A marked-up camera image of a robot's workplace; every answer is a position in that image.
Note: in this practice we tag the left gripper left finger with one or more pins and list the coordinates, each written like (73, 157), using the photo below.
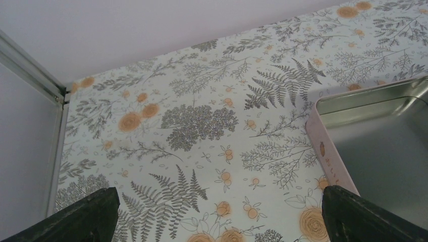
(92, 218)

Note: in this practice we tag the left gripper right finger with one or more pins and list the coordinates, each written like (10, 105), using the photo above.
(348, 217)

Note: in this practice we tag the floral patterned table mat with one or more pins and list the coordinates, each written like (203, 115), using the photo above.
(208, 143)

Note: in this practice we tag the left aluminium corner post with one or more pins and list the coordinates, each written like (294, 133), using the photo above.
(17, 60)

